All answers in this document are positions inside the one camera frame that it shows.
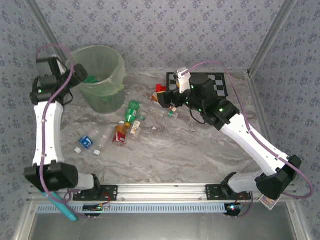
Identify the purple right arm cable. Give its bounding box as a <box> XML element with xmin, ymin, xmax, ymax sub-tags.
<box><xmin>183</xmin><ymin>60</ymin><xmax>315</xmax><ymax>218</ymax></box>

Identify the black mount plate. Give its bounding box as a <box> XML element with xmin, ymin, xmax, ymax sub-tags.
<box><xmin>72</xmin><ymin>184</ymin><xmax>119</xmax><ymax>202</ymax></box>
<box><xmin>205</xmin><ymin>184</ymin><xmax>252</xmax><ymax>201</ymax></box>

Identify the slotted light blue cable duct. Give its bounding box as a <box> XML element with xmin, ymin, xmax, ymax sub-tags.
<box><xmin>37</xmin><ymin>201</ymin><xmax>242</xmax><ymax>215</ymax></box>

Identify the circuit board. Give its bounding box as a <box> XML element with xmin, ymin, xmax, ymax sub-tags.
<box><xmin>83</xmin><ymin>203</ymin><xmax>111</xmax><ymax>214</ymax></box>
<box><xmin>224</xmin><ymin>203</ymin><xmax>243</xmax><ymax>214</ymax></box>

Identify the white bottle green cap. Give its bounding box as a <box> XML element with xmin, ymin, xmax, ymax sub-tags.
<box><xmin>129</xmin><ymin>114</ymin><xmax>148</xmax><ymax>141</ymax></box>

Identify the aluminium frame post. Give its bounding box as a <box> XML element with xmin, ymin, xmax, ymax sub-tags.
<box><xmin>247</xmin><ymin>0</ymin><xmax>298</xmax><ymax>76</ymax></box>
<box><xmin>26</xmin><ymin>0</ymin><xmax>68</xmax><ymax>62</ymax></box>

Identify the teal pen-shaped tool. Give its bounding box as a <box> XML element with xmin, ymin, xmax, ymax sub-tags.
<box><xmin>41</xmin><ymin>191</ymin><xmax>79</xmax><ymax>222</ymax></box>

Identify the green bin with liner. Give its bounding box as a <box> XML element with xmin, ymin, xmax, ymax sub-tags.
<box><xmin>67</xmin><ymin>44</ymin><xmax>127</xmax><ymax>115</ymax></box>

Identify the red label tea bottle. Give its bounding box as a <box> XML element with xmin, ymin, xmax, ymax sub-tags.
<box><xmin>112</xmin><ymin>120</ymin><xmax>128</xmax><ymax>147</ymax></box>

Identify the clear bottle blue label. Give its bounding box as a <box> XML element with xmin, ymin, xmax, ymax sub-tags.
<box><xmin>74</xmin><ymin>128</ymin><xmax>100</xmax><ymax>154</ymax></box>

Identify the black white checkerboard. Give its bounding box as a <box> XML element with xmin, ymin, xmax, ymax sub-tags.
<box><xmin>166</xmin><ymin>72</ymin><xmax>229</xmax><ymax>98</ymax></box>

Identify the right circuit board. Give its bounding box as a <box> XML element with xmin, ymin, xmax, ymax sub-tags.
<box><xmin>224</xmin><ymin>203</ymin><xmax>243</xmax><ymax>214</ymax></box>

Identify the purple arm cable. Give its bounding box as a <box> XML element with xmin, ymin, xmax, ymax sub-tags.
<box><xmin>183</xmin><ymin>60</ymin><xmax>315</xmax><ymax>218</ymax></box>
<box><xmin>36</xmin><ymin>44</ymin><xmax>91</xmax><ymax>220</ymax></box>

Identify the green bottle yellow cap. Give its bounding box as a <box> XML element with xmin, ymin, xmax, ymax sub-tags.
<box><xmin>124</xmin><ymin>99</ymin><xmax>141</xmax><ymax>128</ymax></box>

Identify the black left mount plate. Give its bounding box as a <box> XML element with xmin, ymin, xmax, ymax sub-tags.
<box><xmin>72</xmin><ymin>184</ymin><xmax>119</xmax><ymax>202</ymax></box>

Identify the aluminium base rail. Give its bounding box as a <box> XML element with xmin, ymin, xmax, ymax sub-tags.
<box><xmin>72</xmin><ymin>183</ymin><xmax>252</xmax><ymax>203</ymax></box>

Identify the colourful picture card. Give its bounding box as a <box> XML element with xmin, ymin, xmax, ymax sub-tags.
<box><xmin>259</xmin><ymin>194</ymin><xmax>281</xmax><ymax>207</ymax></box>

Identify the black right mount plate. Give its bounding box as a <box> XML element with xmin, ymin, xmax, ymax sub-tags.
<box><xmin>205</xmin><ymin>184</ymin><xmax>252</xmax><ymax>201</ymax></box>

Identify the left circuit board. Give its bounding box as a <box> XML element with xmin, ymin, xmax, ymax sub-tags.
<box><xmin>83</xmin><ymin>203</ymin><xmax>111</xmax><ymax>214</ymax></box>

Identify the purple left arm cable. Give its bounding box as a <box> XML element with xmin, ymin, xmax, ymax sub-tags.
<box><xmin>36</xmin><ymin>44</ymin><xmax>91</xmax><ymax>220</ymax></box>

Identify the orange brown plastic bottle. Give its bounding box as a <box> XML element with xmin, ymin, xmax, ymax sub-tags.
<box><xmin>150</xmin><ymin>91</ymin><xmax>177</xmax><ymax>112</ymax></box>

